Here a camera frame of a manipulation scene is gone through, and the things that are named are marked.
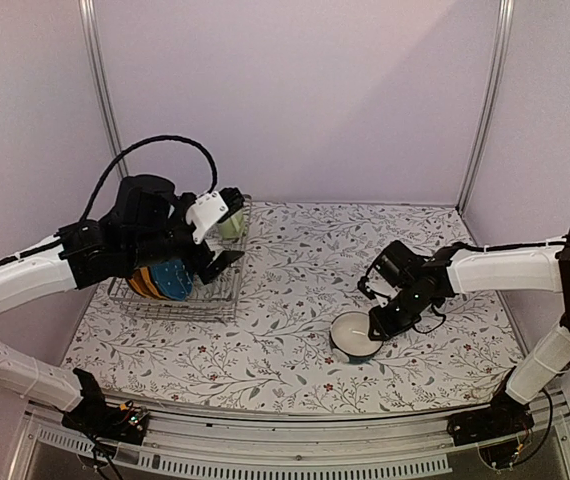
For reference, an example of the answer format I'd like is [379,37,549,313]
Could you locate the blue bottom plate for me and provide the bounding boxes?
[149,259,194,302]

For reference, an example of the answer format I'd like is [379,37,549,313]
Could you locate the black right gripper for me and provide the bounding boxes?
[369,281,430,341]

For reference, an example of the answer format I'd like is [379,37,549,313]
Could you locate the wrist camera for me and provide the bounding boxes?
[357,275,391,307]
[185,187,245,245]

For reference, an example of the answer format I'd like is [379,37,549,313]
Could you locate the aluminium frame post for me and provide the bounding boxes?
[456,0,515,217]
[78,0,122,155]

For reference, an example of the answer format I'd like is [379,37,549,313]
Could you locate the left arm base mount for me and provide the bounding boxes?
[62,368,149,445]

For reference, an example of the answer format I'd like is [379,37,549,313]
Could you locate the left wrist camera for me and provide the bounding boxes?
[185,187,245,245]

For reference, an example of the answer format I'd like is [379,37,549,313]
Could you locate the wire dish rack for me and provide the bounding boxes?
[107,194,252,322]

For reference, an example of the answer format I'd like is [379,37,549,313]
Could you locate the white inside dark bowl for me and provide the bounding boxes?
[329,311,383,365]

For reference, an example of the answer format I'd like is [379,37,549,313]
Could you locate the right aluminium frame post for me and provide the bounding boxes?
[456,0,515,217]

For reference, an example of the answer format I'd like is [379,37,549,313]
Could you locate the pale green mug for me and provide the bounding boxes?
[217,209,245,240]

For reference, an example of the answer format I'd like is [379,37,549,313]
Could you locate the left aluminium frame post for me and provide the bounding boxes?
[78,0,122,155]

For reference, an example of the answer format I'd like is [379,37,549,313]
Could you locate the aluminium front rail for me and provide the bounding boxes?
[7,389,570,479]

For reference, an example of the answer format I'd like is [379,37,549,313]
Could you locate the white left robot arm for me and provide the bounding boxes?
[0,174,245,434]

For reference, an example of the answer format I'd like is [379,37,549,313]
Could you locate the mustard yellow plate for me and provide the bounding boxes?
[126,271,155,299]
[134,267,168,300]

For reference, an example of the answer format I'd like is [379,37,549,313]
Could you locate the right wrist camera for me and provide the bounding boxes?
[357,275,391,307]

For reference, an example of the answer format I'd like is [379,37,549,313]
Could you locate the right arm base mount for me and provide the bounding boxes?
[447,390,534,470]

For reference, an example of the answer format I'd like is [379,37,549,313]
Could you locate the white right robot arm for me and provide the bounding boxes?
[358,228,570,436]

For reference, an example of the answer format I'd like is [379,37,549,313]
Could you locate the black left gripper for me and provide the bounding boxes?
[127,192,245,284]

